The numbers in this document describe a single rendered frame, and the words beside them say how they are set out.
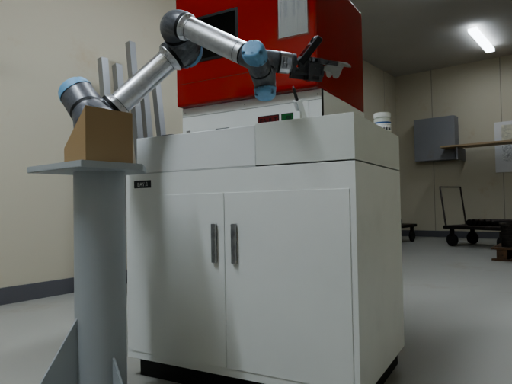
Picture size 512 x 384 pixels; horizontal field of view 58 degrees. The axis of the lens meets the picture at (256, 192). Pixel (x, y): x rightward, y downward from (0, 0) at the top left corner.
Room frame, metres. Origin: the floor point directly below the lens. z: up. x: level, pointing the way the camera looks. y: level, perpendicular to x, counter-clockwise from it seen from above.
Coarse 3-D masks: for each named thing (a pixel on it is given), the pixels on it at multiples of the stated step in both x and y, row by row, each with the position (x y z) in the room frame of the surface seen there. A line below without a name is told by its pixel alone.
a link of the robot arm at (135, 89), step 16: (160, 48) 1.69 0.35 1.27; (176, 48) 1.67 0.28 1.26; (192, 48) 1.69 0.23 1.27; (160, 64) 1.68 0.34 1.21; (176, 64) 1.70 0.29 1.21; (192, 64) 1.75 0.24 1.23; (128, 80) 1.68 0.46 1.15; (144, 80) 1.67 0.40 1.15; (160, 80) 1.71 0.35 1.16; (112, 96) 1.66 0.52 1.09; (128, 96) 1.66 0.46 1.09; (144, 96) 1.71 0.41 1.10
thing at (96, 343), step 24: (48, 168) 1.38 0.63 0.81; (72, 168) 1.33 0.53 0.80; (96, 168) 1.35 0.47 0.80; (120, 168) 1.37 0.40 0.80; (144, 168) 1.49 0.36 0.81; (96, 192) 1.42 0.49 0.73; (120, 192) 1.47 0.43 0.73; (96, 216) 1.42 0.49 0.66; (120, 216) 1.47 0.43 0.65; (96, 240) 1.42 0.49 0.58; (120, 240) 1.47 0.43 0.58; (96, 264) 1.42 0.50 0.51; (120, 264) 1.47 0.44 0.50; (96, 288) 1.42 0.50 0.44; (120, 288) 1.47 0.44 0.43; (96, 312) 1.42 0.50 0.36; (120, 312) 1.46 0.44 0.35; (72, 336) 1.42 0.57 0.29; (96, 336) 1.42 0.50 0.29; (120, 336) 1.46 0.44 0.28; (72, 360) 1.42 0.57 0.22; (96, 360) 1.42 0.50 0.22; (120, 360) 1.46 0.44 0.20
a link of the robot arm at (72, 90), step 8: (72, 80) 1.53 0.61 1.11; (80, 80) 1.54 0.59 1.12; (64, 88) 1.52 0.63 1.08; (72, 88) 1.51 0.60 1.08; (80, 88) 1.51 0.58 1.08; (88, 88) 1.53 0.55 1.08; (64, 96) 1.52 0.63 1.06; (72, 96) 1.50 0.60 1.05; (80, 96) 1.49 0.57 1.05; (88, 96) 1.50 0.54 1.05; (96, 96) 1.52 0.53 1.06; (64, 104) 1.53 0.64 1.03; (72, 104) 1.49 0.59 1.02
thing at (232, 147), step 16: (240, 128) 1.60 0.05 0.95; (144, 144) 1.82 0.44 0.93; (160, 144) 1.78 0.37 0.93; (176, 144) 1.74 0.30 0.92; (192, 144) 1.71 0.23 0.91; (208, 144) 1.67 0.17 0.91; (224, 144) 1.64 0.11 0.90; (240, 144) 1.60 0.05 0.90; (144, 160) 1.82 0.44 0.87; (160, 160) 1.78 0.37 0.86; (176, 160) 1.74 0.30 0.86; (192, 160) 1.71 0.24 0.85; (208, 160) 1.67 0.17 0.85; (224, 160) 1.64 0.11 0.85; (240, 160) 1.60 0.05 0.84
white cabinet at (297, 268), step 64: (128, 192) 1.87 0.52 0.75; (192, 192) 1.71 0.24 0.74; (256, 192) 1.57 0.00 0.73; (320, 192) 1.46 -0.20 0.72; (384, 192) 1.71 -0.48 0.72; (128, 256) 1.87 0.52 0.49; (192, 256) 1.71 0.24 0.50; (256, 256) 1.57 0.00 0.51; (320, 256) 1.46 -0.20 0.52; (384, 256) 1.69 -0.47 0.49; (128, 320) 1.87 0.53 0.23; (192, 320) 1.71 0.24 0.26; (256, 320) 1.57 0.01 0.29; (320, 320) 1.46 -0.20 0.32; (384, 320) 1.67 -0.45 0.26
